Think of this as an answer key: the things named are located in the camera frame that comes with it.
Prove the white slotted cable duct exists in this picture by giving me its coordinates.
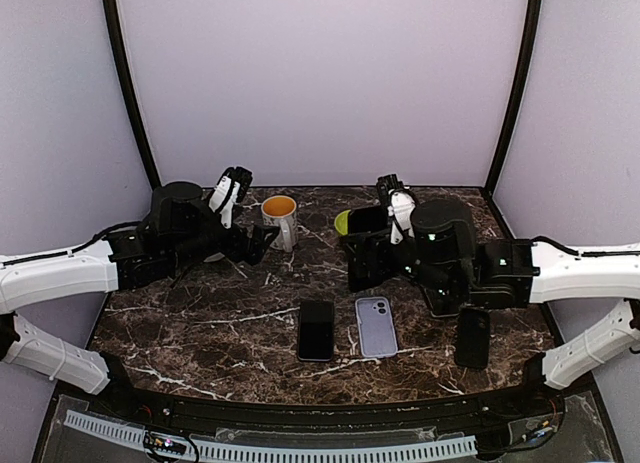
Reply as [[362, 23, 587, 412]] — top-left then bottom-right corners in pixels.
[[63, 410, 478, 463]]

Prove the left black frame post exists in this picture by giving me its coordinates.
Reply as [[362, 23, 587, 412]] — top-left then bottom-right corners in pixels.
[[102, 0, 161, 189]]

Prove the right black frame post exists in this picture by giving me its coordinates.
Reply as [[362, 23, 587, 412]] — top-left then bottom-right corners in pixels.
[[483, 0, 543, 199]]

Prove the black frame post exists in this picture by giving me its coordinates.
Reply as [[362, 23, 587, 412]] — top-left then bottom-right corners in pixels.
[[102, 0, 161, 189], [483, 0, 543, 199]]

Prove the white-edged smartphone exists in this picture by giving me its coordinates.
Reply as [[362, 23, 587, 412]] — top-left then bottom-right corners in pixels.
[[426, 291, 460, 318]]

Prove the small circuit board with leds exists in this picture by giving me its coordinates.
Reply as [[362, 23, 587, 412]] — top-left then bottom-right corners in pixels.
[[142, 432, 187, 456]]

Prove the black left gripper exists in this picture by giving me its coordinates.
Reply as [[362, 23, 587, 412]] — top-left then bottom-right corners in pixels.
[[167, 197, 279, 271]]

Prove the black phone under lavender case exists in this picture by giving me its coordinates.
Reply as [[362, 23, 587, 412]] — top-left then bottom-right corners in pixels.
[[454, 308, 490, 370]]

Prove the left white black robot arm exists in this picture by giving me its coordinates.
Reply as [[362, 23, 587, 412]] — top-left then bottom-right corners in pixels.
[[1, 176, 280, 419]]

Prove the black phone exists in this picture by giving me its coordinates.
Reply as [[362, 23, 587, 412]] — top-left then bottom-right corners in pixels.
[[347, 205, 388, 235], [454, 308, 490, 370]]

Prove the black phone case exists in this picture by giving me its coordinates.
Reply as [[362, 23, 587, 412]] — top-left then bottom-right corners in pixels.
[[296, 299, 336, 363]]

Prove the green bowl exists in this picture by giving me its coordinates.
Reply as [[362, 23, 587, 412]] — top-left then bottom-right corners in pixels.
[[334, 210, 350, 236]]

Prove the white scalloped bowl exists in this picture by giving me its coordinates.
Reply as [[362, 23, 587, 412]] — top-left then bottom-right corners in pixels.
[[204, 253, 225, 263]]

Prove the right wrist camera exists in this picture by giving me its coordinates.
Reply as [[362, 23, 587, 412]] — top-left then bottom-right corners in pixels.
[[376, 174, 418, 245]]

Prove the white mug orange inside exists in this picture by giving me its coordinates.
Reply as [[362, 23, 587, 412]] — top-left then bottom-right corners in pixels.
[[261, 195, 298, 253]]

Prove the black front table rail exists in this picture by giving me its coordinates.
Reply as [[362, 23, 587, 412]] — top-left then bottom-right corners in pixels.
[[90, 387, 566, 440]]

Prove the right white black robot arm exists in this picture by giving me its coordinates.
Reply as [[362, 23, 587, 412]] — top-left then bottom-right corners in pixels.
[[340, 197, 639, 417]]

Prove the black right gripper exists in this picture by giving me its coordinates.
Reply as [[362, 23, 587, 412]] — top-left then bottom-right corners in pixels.
[[340, 223, 460, 302]]

